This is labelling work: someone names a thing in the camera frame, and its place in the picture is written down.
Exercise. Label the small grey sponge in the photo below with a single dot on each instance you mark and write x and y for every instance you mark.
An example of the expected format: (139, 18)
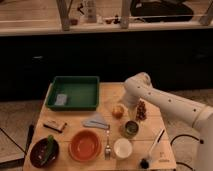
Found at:
(61, 99)

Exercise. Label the orange bowl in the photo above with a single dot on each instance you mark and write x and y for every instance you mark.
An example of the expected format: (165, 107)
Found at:
(84, 146)

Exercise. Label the wooden table leg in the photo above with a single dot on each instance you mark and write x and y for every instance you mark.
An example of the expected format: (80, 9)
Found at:
(125, 12)
(63, 12)

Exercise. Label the white cup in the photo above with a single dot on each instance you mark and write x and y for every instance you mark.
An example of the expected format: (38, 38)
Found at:
(123, 148)

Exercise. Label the grey folded cloth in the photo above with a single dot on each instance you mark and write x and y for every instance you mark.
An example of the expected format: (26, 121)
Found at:
(95, 121)

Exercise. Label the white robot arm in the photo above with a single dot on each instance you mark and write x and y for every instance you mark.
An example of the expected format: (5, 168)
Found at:
(198, 115)

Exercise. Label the green cucumber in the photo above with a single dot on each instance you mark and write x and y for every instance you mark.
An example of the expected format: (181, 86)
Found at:
(50, 144)

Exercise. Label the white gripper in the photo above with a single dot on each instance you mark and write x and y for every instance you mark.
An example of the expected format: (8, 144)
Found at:
(128, 100)

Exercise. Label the silver fork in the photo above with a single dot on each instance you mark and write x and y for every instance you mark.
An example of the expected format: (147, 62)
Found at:
(107, 151)

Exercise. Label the black bag on shelf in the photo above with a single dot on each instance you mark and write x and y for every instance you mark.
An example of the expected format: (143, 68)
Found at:
(161, 10)

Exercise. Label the dark brown bowl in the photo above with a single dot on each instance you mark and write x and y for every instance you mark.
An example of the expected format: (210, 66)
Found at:
(37, 154)

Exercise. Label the wooden table leg left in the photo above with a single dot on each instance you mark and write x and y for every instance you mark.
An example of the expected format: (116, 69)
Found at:
(63, 12)

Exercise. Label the green plastic tray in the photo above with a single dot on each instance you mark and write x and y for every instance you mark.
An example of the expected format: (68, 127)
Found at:
(82, 93)

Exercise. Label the dark grape bunch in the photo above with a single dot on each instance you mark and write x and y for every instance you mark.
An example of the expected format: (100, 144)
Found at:
(141, 111)

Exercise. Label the wooden table leg middle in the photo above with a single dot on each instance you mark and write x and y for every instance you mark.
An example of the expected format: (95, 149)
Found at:
(125, 12)

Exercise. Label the small brown box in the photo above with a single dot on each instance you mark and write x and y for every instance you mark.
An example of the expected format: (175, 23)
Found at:
(59, 127)

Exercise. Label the metal tin can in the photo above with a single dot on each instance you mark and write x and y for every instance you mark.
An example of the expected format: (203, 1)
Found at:
(131, 129)

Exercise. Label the red yellow apple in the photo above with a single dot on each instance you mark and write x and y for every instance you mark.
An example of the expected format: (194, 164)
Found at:
(117, 111)

